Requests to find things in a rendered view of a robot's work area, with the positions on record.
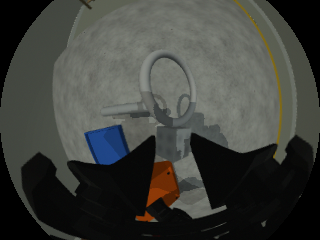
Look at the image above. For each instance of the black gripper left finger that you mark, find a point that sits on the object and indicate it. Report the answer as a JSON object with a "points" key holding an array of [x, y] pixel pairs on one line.
{"points": [[130, 177]]}

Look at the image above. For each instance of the blue tray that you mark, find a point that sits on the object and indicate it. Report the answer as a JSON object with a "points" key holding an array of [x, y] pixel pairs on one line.
{"points": [[107, 144]]}

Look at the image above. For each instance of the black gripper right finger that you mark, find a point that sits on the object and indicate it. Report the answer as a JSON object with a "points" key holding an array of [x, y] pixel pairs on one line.
{"points": [[222, 169]]}

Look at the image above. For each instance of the grey t-shaped steel stake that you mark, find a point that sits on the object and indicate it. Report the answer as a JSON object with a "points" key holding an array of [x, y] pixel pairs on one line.
{"points": [[123, 109]]}

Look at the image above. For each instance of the grey metal ring with tab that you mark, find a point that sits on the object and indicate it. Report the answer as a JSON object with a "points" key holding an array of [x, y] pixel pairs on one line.
{"points": [[172, 142]]}

